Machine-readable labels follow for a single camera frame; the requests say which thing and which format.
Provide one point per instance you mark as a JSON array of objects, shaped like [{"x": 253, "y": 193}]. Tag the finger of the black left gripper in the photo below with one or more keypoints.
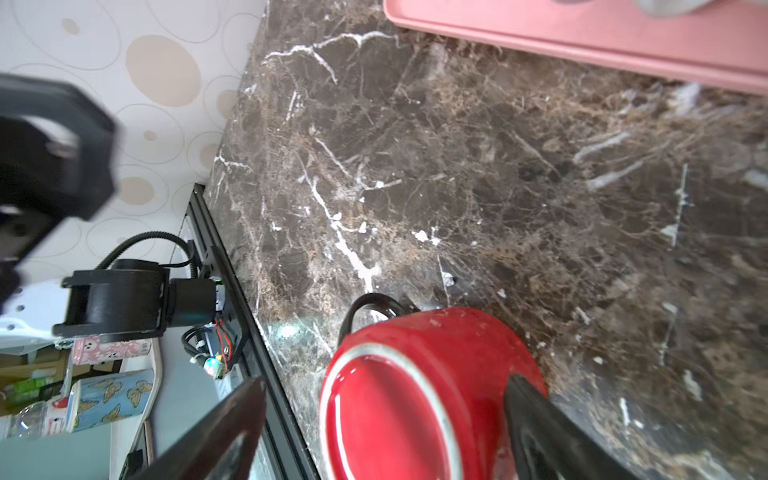
[{"x": 56, "y": 154}]

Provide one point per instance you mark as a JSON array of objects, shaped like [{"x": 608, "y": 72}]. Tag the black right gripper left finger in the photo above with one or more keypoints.
[{"x": 222, "y": 445}]

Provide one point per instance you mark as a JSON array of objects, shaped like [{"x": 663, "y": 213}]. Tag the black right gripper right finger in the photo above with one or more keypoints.
[{"x": 546, "y": 444}]

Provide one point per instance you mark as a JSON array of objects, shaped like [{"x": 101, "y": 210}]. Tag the red glass cup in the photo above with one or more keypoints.
[{"x": 419, "y": 395}]

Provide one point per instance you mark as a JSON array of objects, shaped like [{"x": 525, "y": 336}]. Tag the pink rectangular tray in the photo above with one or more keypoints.
[{"x": 716, "y": 43}]

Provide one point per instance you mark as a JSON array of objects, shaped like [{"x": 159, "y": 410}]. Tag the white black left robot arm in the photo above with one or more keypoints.
[{"x": 121, "y": 299}]

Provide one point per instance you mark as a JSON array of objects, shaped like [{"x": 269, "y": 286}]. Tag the patterned paper cup outside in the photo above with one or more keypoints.
[{"x": 110, "y": 398}]

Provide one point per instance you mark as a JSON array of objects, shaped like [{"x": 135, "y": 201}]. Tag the clear plastic bottle outside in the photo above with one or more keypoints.
[{"x": 38, "y": 420}]

